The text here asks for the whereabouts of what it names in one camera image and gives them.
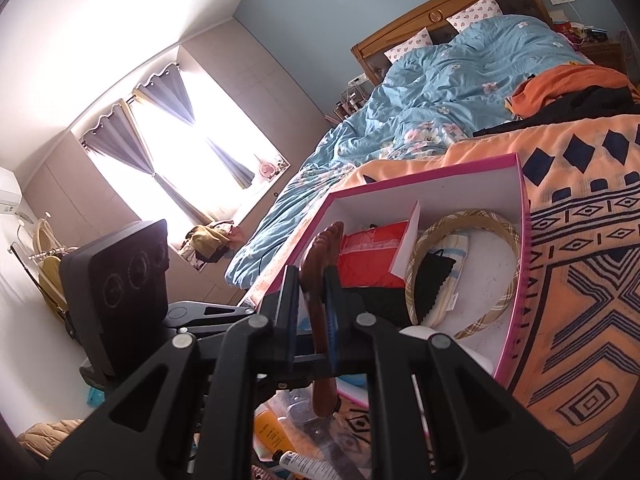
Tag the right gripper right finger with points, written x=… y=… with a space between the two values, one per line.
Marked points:
x=333 y=297

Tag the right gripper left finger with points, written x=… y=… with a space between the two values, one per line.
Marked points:
x=285 y=322

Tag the red snack bag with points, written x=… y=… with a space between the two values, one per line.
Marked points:
x=379 y=257

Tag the brown wooden scraper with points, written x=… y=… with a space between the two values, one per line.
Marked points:
x=322 y=253

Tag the white bottle red cap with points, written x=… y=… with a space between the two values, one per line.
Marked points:
x=442 y=341

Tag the white tube black cap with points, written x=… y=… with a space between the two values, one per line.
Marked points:
x=307 y=467

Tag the black velvet pouch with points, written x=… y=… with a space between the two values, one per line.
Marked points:
x=387 y=303

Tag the black cloth swatch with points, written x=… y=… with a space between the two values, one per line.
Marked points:
x=433 y=271

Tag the orange tube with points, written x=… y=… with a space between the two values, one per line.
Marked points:
x=269 y=434

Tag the pink cardboard box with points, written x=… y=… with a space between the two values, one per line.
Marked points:
x=490 y=302

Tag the black watch in bag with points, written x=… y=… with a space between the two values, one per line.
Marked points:
x=319 y=431

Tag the plaid beige headband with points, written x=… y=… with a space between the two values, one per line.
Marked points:
x=451 y=235

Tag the blue floral duvet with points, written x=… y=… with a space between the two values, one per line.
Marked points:
x=431 y=98

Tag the orange cloth on bed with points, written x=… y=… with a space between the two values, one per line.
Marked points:
x=536 y=92

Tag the wooden bed headboard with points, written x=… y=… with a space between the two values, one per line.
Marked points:
x=432 y=15

